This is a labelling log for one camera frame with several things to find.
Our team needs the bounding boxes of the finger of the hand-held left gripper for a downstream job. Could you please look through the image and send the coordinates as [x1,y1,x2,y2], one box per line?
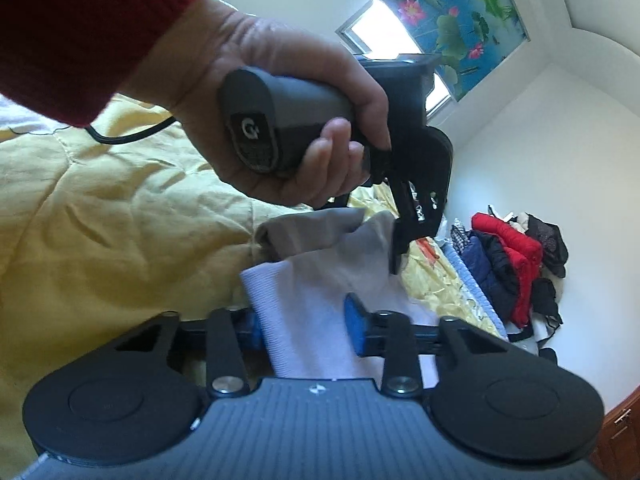
[388,175,447,277]

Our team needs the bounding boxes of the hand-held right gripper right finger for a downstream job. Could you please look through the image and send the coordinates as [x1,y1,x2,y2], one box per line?
[343,292,507,399]

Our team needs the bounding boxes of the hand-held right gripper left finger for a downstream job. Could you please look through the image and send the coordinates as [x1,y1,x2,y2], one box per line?
[114,307,261,400]

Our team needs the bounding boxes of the lavender lace-trimmed garment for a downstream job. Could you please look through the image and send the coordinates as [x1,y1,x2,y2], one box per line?
[239,207,443,382]

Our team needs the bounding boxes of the person's left forearm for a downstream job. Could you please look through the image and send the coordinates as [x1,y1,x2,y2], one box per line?
[0,0,207,129]

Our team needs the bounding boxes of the pile of clothes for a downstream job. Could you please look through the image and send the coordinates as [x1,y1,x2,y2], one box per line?
[471,212,544,327]

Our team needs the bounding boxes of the person's left hand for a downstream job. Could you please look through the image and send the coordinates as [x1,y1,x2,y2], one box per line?
[118,0,392,209]

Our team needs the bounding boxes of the black-and-white patterned cloth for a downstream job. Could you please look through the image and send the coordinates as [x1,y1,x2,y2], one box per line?
[449,217,474,258]

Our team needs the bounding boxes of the navy jacket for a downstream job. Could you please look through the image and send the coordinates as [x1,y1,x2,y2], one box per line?
[459,230,519,322]

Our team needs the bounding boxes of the blue fleece blanket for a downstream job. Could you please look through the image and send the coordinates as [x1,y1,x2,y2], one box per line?
[442,218,509,339]

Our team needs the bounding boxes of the window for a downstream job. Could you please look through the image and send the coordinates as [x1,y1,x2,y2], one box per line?
[336,0,459,122]

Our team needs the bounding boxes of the black lace garment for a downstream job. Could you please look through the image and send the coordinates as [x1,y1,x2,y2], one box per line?
[523,214,570,280]

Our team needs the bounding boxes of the yellow carrot-print blanket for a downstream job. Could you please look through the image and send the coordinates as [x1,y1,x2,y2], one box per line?
[0,95,501,466]

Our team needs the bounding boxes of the lotus print curtain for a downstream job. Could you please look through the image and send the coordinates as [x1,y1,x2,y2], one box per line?
[371,0,531,103]

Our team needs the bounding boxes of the brown wooden door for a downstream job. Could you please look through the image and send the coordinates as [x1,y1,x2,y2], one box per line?
[592,385,640,480]

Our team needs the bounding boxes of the black cable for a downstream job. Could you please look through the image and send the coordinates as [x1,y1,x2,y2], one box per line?
[84,116,177,145]

